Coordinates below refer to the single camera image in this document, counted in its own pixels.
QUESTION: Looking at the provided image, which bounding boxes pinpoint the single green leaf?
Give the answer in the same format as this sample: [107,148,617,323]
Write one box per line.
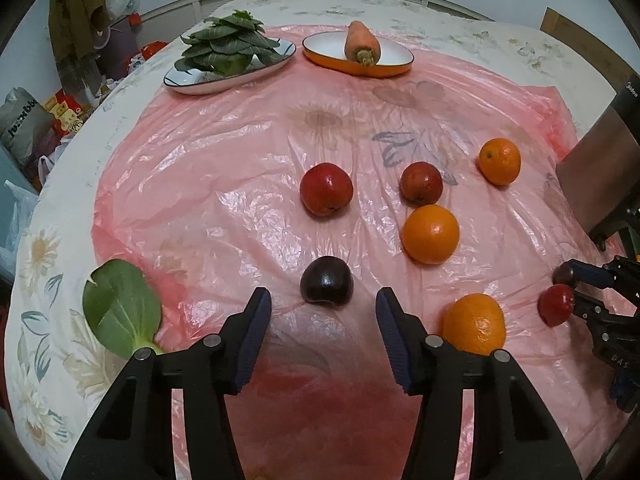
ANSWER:
[82,258,166,358]

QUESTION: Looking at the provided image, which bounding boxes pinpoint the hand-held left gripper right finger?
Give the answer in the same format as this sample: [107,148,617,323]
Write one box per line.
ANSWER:
[376,287,583,480]

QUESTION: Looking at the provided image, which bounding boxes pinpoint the red and yellow packets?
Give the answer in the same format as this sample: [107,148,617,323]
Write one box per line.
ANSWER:
[42,89,95,137]

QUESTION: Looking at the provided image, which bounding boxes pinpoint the grey printed bag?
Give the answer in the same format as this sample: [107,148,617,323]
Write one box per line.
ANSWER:
[0,87,54,167]

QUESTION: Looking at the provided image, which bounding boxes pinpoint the pile of leafy greens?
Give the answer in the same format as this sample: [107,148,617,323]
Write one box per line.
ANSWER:
[174,9,281,77]

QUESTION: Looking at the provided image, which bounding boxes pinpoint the carrot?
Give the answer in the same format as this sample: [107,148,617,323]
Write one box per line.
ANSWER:
[345,21,382,67]

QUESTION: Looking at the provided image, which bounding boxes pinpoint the white oval plate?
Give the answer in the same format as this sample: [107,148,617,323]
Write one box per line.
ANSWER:
[164,37,297,96]

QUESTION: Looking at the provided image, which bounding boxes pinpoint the dark purple plum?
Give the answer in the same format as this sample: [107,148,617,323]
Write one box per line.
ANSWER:
[300,256,355,306]

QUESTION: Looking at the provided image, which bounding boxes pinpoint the orange oval dish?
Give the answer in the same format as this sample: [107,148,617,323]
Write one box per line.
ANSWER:
[302,31,416,79]

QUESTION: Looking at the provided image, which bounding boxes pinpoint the wooden headboard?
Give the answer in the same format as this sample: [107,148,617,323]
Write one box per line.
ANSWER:
[540,7,637,92]

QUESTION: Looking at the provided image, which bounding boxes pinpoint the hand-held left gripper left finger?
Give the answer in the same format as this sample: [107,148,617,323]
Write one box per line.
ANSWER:
[60,287,272,480]

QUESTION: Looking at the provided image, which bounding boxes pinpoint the white plastic bag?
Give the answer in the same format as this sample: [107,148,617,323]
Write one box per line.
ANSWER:
[0,180,40,263]

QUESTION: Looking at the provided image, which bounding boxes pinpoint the red apple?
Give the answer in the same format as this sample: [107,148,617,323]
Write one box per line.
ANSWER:
[300,162,354,218]
[399,161,444,206]

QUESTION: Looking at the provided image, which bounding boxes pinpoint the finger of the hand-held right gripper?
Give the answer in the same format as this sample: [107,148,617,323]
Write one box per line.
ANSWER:
[570,287,640,333]
[552,255,640,292]

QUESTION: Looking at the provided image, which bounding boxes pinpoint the small red fruit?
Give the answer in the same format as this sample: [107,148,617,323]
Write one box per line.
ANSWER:
[537,284,576,327]

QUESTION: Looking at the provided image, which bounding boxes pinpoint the floral bed sheet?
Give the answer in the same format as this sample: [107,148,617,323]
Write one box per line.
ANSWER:
[10,0,621,480]

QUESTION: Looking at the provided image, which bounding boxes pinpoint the pink plastic sheet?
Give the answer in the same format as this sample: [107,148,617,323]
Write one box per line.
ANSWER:
[92,22,632,480]

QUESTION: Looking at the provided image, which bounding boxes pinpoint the orange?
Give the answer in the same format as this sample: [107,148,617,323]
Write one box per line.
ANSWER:
[442,293,507,357]
[402,204,460,265]
[477,138,522,186]

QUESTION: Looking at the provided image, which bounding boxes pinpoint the olive hanging jacket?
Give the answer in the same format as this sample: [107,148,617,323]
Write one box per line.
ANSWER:
[48,0,112,77]

